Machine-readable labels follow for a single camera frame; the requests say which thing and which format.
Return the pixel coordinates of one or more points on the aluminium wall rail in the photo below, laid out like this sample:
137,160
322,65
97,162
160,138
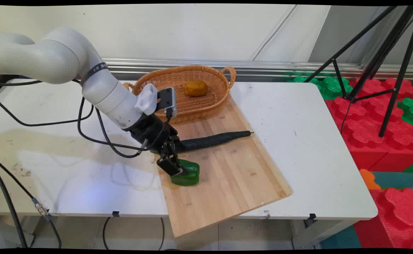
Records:
280,68

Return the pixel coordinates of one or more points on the green foam block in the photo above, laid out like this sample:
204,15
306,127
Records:
411,113
328,86

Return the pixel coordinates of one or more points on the white table leg brace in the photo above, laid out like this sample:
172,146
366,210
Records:
316,233

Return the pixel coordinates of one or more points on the black tripod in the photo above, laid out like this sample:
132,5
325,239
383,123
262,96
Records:
390,53

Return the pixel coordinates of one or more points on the green bell pepper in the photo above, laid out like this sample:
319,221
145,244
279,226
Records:
190,174

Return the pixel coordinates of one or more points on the dark green cucumber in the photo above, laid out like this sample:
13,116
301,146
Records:
213,139

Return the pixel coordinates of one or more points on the brown potato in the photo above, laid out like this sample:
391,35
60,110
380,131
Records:
196,88

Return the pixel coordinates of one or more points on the teal foam mat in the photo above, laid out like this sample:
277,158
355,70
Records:
397,180

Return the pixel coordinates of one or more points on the bamboo cutting board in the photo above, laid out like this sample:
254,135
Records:
227,176

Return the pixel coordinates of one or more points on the orange foam piece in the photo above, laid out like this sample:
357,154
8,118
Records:
368,180

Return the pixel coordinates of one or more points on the woven wicker basket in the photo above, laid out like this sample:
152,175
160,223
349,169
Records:
199,106

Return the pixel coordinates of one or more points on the white ribbed camera mount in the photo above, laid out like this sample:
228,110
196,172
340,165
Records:
146,98

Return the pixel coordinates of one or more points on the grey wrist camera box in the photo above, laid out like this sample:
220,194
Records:
166,98

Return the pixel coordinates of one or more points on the large red foam block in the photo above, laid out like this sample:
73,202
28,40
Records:
369,130

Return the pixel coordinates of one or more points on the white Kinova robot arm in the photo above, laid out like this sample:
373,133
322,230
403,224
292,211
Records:
58,56

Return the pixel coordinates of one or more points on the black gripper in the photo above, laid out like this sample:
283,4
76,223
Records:
150,128

